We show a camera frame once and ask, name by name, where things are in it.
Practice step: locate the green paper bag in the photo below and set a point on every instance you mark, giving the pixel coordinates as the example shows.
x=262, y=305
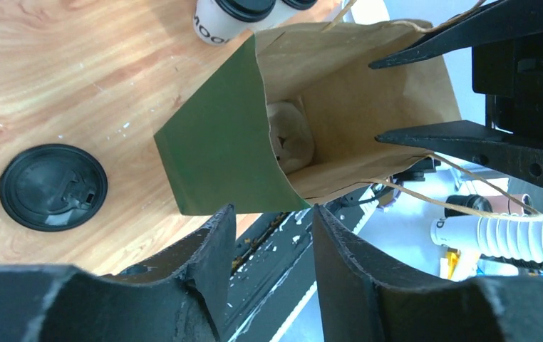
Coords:
x=216, y=148

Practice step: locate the single cardboard cup carrier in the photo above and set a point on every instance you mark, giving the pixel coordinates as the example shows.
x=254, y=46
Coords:
x=290, y=136

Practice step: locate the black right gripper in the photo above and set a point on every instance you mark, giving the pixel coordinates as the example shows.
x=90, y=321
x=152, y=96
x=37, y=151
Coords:
x=507, y=68

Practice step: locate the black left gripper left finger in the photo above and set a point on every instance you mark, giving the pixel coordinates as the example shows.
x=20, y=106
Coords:
x=178, y=294

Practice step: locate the black coffee cup lid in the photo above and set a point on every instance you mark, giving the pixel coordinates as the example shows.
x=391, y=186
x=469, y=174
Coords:
x=249, y=11

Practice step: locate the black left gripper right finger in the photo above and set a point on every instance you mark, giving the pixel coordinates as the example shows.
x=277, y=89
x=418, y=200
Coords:
x=367, y=295

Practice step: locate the white paper coffee cup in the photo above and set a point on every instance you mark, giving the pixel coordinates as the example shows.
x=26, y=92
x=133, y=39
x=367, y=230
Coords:
x=213, y=25

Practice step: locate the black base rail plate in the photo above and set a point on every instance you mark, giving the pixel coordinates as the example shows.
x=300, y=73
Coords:
x=272, y=279

